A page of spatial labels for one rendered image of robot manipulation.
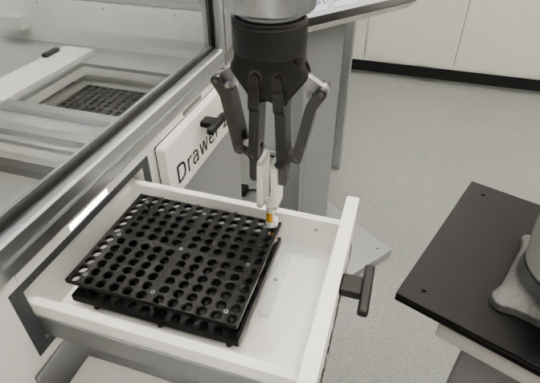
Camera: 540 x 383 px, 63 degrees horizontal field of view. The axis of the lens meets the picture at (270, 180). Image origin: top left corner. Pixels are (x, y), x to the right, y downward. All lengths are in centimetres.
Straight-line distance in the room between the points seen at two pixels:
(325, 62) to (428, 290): 89
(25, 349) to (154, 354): 16
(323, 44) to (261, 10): 100
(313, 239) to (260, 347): 18
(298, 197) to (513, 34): 214
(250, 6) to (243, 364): 35
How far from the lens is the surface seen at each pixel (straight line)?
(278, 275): 62
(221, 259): 57
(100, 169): 63
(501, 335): 72
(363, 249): 184
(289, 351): 56
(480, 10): 331
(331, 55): 144
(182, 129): 79
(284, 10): 41
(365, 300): 52
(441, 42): 335
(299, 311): 60
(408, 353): 161
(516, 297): 75
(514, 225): 90
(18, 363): 62
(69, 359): 70
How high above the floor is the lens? 131
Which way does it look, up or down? 36 degrees down
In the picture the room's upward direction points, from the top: straight up
